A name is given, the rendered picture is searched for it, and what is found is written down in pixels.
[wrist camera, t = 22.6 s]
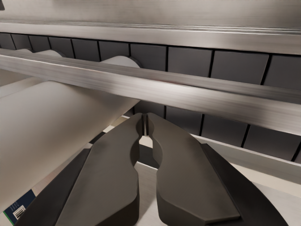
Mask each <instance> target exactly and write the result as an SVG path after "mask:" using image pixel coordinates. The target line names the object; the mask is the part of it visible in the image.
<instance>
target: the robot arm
mask: <svg viewBox="0 0 301 226"><path fill-rule="evenodd" d="M145 125H146V135H147V136H149V137H150V138H151V139H152V145H153V158H154V159H155V160H156V161H157V163H158V164H159V168H158V170H157V173H156V199H157V206H158V214H159V218H160V220H161V221H162V222H163V223H164V224H166V225H168V226H289V225H288V224H287V222H286V221H285V219H284V218H283V217H282V215H281V214H280V213H279V211H278V210H277V209H276V208H275V206H274V205H273V204H272V203H271V202H270V201H269V200H268V198H267V197H266V196H265V195H264V194H263V193H262V192H261V191H260V190H259V189H258V188H257V187H256V186H255V185H254V184H253V183H252V182H251V181H250V180H249V179H248V178H246V177H245V176H244V175H243V174H242V173H241V172H239V171H238V170H237V169H236V168H235V167H234V166H232V165H231V164H230V163H229V162H228V161H227V160H225V159H224V158H223V157H222V156H221V155H219V153H218V152H216V151H215V150H214V149H213V148H212V147H210V146H209V145H208V144H207V143H202V144H201V143H200V142H199V141H198V140H197V139H195V138H194V137H193V136H192V135H191V134H189V133H188V132H187V131H185V130H183V129H182V128H180V127H178V126H176V125H175V124H173V123H171V122H169V121H167V120H165V119H163V118H161V117H160V116H158V115H156V114H154V113H146V114H142V113H137V114H135V115H133V116H132V117H130V118H129V119H127V120H125V121H124V122H122V123H121V124H119V125H117V126H116V127H114V128H113V129H111V130H110V131H108V132H107V133H105V134H104V135H103V136H102V137H100V138H99V139H98V140H97V141H96V142H95V143H94V144H93V145H92V146H91V147H90V148H84V149H83V150H82V151H81V152H80V153H79V154H78V155H77V156H76V157H75V158H74V159H73V160H72V161H71V162H70V163H69V164H68V165H67V166H66V167H65V168H64V169H63V170H62V171H61V172H60V173H59V174H58V175H57V176H56V177H55V178H54V179H53V180H52V181H51V182H50V183H49V184H48V185H47V186H46V187H45V188H44V189H43V190H42V191H41V192H40V193H39V194H38V195H37V196H36V197H35V199H34V200H33V201H32V202H31V203H30V204H29V206H28V207H27V208H26V209H25V211H24V212H23V213H22V215H21V216H20V217H19V219H18V220H17V221H16V223H15V224H14V226H134V225H135V224H136V223H137V221H138V218H139V203H140V195H139V181H138V172H137V171H136V169H135V168H134V166H135V164H136V162H137V161H138V160H139V158H140V149H139V140H140V139H141V138H142V136H144V132H145Z"/></svg>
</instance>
